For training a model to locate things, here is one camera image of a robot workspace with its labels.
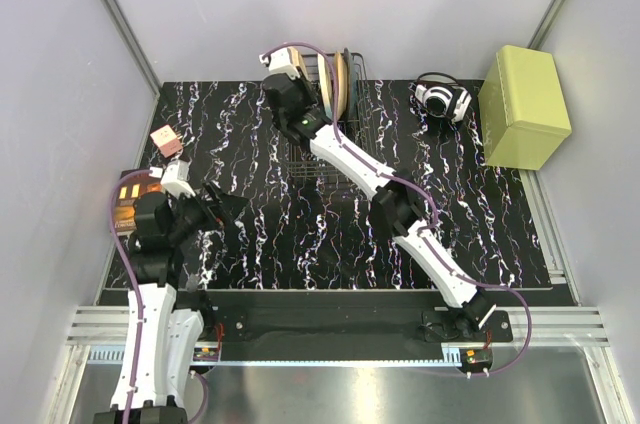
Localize white plate blue band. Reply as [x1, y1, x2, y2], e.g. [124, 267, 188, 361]
[317, 54, 333, 119]

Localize cream bird plate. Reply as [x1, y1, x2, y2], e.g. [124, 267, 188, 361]
[287, 46, 308, 89]
[334, 51, 349, 120]

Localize teal glazed plate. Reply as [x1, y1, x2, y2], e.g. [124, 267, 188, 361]
[344, 49, 359, 122]

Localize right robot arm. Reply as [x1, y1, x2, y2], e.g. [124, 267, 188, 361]
[259, 45, 496, 341]

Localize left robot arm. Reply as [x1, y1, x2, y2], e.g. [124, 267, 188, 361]
[93, 159, 248, 423]

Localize orange cover book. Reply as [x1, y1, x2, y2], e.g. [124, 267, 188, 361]
[113, 168, 162, 236]

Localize small pink box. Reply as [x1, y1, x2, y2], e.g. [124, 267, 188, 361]
[150, 125, 183, 158]

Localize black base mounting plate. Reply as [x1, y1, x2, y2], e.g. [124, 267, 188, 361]
[177, 290, 513, 343]

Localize white black headphones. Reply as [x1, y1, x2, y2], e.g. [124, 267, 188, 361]
[414, 71, 474, 123]

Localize green storage box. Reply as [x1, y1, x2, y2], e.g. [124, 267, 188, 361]
[478, 45, 572, 171]

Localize dark wire dish rack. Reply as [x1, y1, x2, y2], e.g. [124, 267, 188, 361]
[278, 52, 380, 187]

